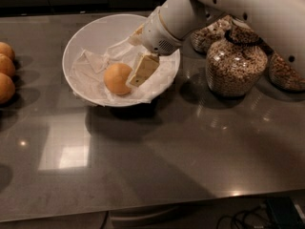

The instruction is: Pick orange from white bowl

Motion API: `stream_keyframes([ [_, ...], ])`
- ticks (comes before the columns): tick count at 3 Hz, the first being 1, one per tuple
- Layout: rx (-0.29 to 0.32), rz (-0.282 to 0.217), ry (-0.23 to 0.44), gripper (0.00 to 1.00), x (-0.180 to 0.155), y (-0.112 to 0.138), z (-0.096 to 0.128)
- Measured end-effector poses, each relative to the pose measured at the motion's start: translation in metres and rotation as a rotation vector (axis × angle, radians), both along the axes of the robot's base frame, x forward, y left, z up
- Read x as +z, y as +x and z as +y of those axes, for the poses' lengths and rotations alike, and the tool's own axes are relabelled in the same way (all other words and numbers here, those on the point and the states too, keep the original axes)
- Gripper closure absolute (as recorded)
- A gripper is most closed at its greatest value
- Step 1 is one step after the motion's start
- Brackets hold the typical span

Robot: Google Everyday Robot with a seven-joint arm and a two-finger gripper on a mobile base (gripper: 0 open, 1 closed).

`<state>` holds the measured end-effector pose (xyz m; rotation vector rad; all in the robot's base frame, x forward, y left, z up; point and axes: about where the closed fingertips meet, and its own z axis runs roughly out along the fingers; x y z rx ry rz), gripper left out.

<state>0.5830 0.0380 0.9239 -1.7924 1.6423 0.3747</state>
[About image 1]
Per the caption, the orange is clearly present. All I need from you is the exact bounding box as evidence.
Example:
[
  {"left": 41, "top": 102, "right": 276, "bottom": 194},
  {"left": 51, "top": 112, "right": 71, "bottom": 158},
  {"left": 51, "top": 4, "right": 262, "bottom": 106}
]
[
  {"left": 0, "top": 73, "right": 15, "bottom": 104},
  {"left": 104, "top": 63, "right": 132, "bottom": 95},
  {"left": 0, "top": 42, "right": 15, "bottom": 60},
  {"left": 0, "top": 53, "right": 15, "bottom": 77}
]

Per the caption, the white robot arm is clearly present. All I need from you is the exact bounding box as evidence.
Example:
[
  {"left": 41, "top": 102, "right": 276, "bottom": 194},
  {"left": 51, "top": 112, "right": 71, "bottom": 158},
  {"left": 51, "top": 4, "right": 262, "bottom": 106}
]
[{"left": 129, "top": 0, "right": 305, "bottom": 76}]

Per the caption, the white bowl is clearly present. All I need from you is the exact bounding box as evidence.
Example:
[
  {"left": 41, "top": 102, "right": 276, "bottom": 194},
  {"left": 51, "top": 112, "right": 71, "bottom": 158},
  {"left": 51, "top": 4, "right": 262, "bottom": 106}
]
[{"left": 61, "top": 13, "right": 181, "bottom": 108}]

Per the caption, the front glass cereal jar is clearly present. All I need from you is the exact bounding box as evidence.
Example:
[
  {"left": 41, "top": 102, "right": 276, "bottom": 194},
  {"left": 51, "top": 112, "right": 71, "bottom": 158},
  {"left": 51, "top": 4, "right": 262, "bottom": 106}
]
[{"left": 206, "top": 25, "right": 268, "bottom": 98}]

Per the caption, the right glass jar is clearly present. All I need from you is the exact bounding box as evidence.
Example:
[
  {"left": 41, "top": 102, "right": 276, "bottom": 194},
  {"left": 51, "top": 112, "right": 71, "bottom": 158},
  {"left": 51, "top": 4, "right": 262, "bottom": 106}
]
[{"left": 269, "top": 52, "right": 305, "bottom": 92}]

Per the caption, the black cable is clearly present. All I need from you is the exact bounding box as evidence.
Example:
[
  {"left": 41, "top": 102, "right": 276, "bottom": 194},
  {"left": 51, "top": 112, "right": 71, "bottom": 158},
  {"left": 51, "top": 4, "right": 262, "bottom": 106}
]
[{"left": 215, "top": 205, "right": 271, "bottom": 229}]

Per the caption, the white paper napkin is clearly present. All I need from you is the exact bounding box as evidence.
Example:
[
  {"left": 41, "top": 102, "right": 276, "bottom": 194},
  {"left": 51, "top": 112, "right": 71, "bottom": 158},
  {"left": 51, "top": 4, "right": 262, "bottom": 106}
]
[{"left": 68, "top": 39, "right": 180, "bottom": 107}]

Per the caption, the back left glass jar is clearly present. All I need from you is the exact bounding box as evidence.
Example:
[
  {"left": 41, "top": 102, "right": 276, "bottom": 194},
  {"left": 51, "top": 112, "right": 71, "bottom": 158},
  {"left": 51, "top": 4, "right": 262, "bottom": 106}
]
[{"left": 191, "top": 15, "right": 232, "bottom": 54}]

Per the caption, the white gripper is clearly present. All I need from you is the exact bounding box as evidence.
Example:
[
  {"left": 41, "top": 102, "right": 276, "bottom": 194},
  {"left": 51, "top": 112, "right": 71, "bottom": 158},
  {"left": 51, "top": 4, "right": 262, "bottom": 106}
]
[{"left": 127, "top": 7, "right": 182, "bottom": 87}]

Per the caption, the black power adapter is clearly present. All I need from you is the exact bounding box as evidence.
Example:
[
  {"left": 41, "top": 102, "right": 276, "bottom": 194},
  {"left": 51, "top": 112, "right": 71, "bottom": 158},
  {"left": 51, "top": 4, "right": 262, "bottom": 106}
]
[{"left": 265, "top": 198, "right": 305, "bottom": 229}]

